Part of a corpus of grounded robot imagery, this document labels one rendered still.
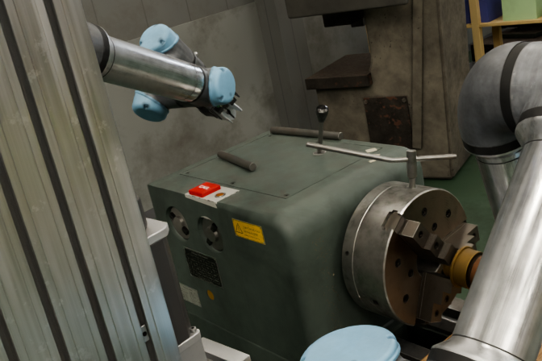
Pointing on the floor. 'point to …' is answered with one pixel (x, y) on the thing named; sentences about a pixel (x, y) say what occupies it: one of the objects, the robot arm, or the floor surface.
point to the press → (389, 47)
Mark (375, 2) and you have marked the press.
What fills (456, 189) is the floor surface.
